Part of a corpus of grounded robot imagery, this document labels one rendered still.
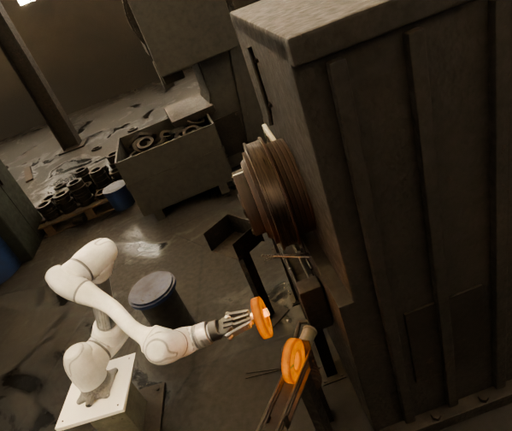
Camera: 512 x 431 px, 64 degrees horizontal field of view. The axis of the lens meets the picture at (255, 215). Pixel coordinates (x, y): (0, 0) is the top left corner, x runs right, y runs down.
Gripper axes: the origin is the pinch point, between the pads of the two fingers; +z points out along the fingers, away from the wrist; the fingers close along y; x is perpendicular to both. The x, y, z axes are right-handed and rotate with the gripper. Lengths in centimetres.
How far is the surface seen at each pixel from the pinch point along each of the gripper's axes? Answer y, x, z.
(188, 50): -293, 55, -17
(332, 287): 0.6, 1.3, 28.6
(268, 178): -20, 41, 21
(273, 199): -16.0, 35.1, 20.2
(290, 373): 20.2, -11.0, 4.8
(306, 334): 2.6, -15.5, 13.0
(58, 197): -320, -36, -226
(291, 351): 15.3, -6.6, 7.4
